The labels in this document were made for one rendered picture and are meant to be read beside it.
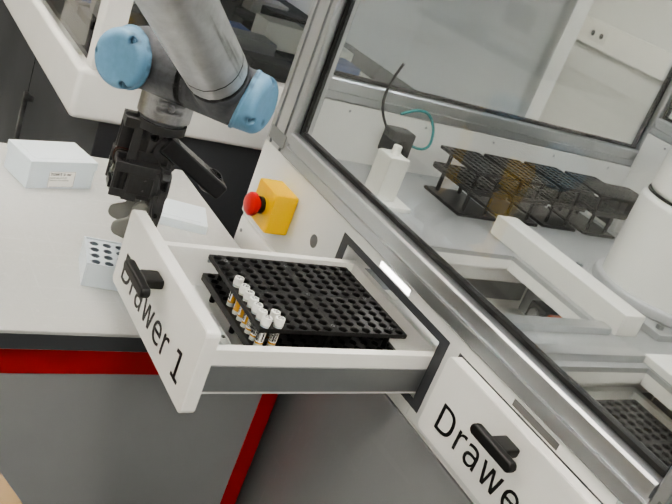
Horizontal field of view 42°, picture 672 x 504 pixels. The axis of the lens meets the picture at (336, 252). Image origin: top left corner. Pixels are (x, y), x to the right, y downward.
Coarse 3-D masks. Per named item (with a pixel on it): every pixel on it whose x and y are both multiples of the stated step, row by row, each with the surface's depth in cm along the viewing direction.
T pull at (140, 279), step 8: (128, 264) 102; (136, 264) 103; (128, 272) 102; (136, 272) 101; (144, 272) 102; (152, 272) 102; (136, 280) 99; (144, 280) 100; (152, 280) 101; (160, 280) 101; (136, 288) 99; (144, 288) 98; (152, 288) 101; (160, 288) 102; (144, 296) 98
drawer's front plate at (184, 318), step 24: (144, 216) 111; (144, 240) 108; (120, 264) 114; (144, 264) 107; (168, 264) 102; (120, 288) 114; (168, 288) 101; (192, 288) 99; (168, 312) 100; (192, 312) 95; (144, 336) 105; (168, 336) 99; (192, 336) 94; (216, 336) 92; (168, 360) 99; (192, 360) 94; (168, 384) 98; (192, 384) 94; (192, 408) 95
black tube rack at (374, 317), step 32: (224, 256) 116; (224, 288) 114; (256, 288) 111; (288, 288) 114; (320, 288) 118; (352, 288) 121; (288, 320) 106; (320, 320) 109; (352, 320) 112; (384, 320) 116
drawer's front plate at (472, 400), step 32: (448, 384) 107; (480, 384) 103; (448, 416) 106; (480, 416) 102; (512, 416) 98; (448, 448) 106; (480, 448) 101; (544, 448) 94; (512, 480) 97; (544, 480) 93; (576, 480) 91
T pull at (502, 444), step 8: (472, 424) 98; (480, 424) 98; (472, 432) 97; (480, 432) 96; (488, 432) 97; (480, 440) 96; (488, 440) 95; (496, 440) 96; (504, 440) 96; (488, 448) 95; (496, 448) 94; (504, 448) 95; (512, 448) 95; (496, 456) 94; (504, 456) 93; (512, 456) 96; (504, 464) 93; (512, 464) 93; (512, 472) 93
